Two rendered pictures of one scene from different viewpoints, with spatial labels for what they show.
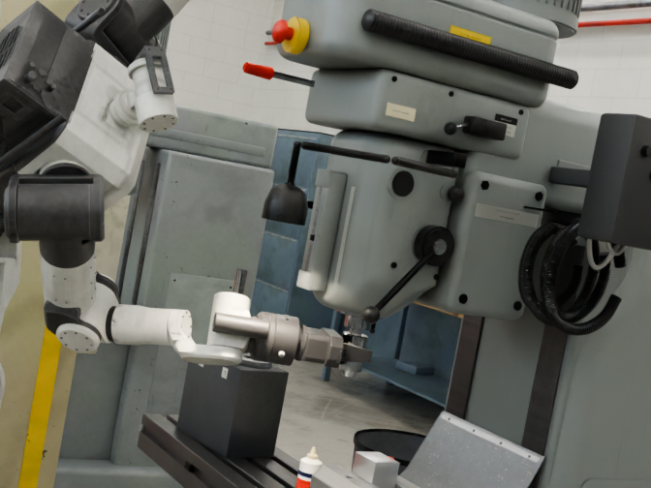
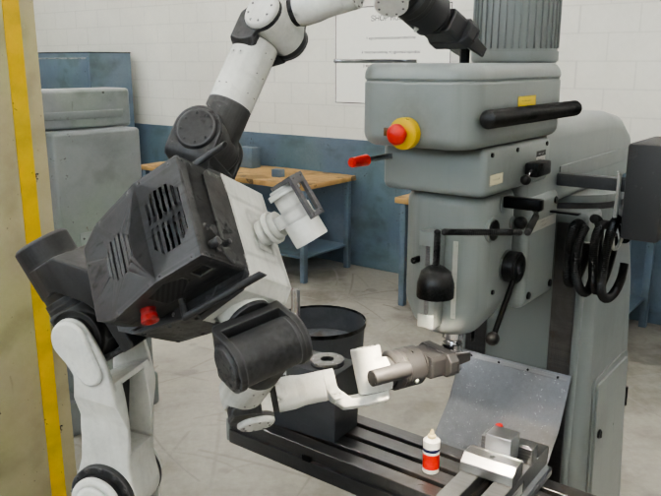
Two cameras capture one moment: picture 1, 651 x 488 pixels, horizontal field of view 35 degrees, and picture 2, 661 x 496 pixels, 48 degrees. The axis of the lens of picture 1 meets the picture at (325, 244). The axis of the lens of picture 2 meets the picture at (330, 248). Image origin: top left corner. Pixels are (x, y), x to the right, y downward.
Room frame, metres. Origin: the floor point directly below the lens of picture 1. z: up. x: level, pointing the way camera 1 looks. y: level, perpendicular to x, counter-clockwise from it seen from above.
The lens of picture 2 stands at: (0.45, 0.75, 1.89)
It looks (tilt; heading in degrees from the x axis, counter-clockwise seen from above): 14 degrees down; 339
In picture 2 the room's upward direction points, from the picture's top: straight up
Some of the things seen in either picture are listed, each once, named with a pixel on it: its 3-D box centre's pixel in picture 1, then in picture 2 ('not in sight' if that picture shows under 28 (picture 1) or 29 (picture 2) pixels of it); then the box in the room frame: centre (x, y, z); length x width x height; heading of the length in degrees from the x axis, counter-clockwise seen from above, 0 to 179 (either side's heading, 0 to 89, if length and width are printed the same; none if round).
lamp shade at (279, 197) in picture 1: (286, 202); (435, 280); (1.65, 0.07, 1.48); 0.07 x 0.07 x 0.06
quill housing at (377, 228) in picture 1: (378, 225); (457, 256); (1.85, -0.09, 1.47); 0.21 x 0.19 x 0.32; 32
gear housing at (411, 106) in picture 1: (417, 114); (469, 160); (1.87, -0.12, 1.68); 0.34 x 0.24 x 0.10; 122
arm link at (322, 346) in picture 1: (303, 344); (421, 363); (1.83, 0.01, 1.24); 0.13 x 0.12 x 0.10; 12
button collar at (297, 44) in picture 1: (295, 35); (404, 133); (1.72, 0.11, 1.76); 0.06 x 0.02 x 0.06; 32
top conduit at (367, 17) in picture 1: (475, 51); (534, 113); (1.74, -0.19, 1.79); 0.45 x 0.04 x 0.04; 122
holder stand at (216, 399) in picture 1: (232, 397); (311, 390); (2.19, 0.14, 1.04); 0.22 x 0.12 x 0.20; 37
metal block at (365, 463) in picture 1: (374, 473); (502, 444); (1.73, -0.15, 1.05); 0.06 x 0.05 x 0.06; 33
